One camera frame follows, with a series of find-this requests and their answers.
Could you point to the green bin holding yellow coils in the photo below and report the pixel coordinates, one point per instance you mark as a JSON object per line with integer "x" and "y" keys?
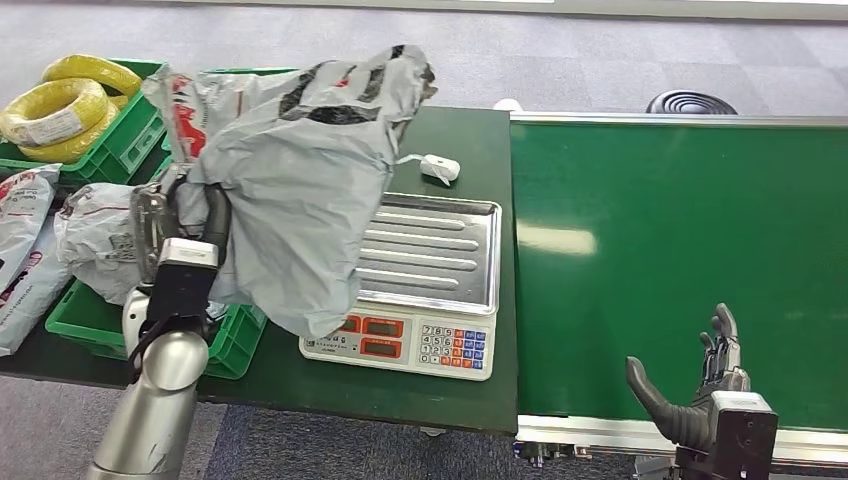
{"x": 126, "y": 146}

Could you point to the small white round object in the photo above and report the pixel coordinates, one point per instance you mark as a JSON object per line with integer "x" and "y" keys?
{"x": 507, "y": 104}

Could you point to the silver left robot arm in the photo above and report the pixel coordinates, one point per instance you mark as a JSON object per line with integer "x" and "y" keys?
{"x": 159, "y": 397}

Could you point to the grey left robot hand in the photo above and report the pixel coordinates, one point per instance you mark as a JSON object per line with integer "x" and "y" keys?
{"x": 149, "y": 225}

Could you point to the green bin holding packages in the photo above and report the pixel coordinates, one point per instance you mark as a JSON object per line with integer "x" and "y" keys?
{"x": 235, "y": 338}

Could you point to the grey package with black print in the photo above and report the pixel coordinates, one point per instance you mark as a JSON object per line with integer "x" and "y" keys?
{"x": 298, "y": 199}

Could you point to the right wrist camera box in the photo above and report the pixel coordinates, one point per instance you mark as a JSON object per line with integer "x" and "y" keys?
{"x": 745, "y": 430}

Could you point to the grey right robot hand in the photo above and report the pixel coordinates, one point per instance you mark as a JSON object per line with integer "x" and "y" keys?
{"x": 676, "y": 414}

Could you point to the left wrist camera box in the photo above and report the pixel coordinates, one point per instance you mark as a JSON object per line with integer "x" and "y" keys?
{"x": 182, "y": 278}

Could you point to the green conveyor belt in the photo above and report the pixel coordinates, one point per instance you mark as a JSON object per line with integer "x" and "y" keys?
{"x": 662, "y": 265}

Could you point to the crumpled grey package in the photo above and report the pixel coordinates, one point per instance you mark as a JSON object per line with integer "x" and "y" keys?
{"x": 93, "y": 238}

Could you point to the white package with red print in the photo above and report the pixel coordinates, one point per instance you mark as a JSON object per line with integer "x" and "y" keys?
{"x": 23, "y": 298}
{"x": 20, "y": 212}

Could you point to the small white oval device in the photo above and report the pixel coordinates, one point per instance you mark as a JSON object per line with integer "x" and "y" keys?
{"x": 440, "y": 167}

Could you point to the white electronic weighing scale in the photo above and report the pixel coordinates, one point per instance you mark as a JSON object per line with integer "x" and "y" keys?
{"x": 430, "y": 278}

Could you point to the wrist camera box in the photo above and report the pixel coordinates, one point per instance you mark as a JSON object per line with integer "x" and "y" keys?
{"x": 745, "y": 430}
{"x": 182, "y": 278}

